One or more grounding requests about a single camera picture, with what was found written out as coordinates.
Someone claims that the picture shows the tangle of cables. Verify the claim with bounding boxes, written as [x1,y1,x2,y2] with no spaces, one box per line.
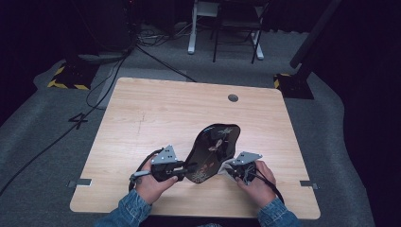
[136,21,191,47]

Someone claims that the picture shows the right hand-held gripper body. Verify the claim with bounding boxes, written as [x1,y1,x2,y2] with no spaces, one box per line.
[229,151,263,185]

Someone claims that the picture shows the right hand-held gripper black cable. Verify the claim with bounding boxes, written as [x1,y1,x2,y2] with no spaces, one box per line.
[251,167,286,205]

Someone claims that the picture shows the short black floor cable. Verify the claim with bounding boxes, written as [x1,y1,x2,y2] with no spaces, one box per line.
[135,44,198,83]

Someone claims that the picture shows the black slanted stand with base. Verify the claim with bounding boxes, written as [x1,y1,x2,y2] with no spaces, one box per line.
[272,0,343,100]

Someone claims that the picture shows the white desk frame legs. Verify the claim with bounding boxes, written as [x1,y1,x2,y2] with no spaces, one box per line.
[187,0,265,61]

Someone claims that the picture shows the black folding chair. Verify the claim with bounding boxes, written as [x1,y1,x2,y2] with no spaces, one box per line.
[212,0,270,64]

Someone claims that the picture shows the hand-held gripper black cable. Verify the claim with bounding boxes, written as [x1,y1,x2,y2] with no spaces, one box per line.
[128,148,166,192]
[251,167,286,205]

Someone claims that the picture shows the person's left hand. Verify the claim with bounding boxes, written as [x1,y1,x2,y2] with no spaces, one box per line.
[134,157,180,205]

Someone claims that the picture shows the grey metal table clip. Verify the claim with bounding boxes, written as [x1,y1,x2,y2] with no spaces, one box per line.
[66,178,93,189]
[299,180,320,190]

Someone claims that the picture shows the person's right hand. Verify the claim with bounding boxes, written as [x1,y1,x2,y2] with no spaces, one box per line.
[235,161,278,209]

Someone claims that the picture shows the long black floor cable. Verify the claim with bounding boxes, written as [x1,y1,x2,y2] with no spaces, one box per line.
[0,46,135,197]

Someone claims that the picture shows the black stand base hazard tape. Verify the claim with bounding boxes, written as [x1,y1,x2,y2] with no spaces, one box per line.
[46,61,99,91]

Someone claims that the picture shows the dark equipment box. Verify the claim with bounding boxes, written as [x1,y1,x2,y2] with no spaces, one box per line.
[69,0,134,53]

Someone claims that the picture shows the left hand-held gripper black cable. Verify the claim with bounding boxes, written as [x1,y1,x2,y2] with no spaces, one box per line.
[128,148,166,192]

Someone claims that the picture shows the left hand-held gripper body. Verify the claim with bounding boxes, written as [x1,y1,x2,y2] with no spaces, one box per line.
[150,144,185,183]

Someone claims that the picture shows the thin black looped cable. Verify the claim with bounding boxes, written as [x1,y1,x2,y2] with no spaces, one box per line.
[85,61,116,111]

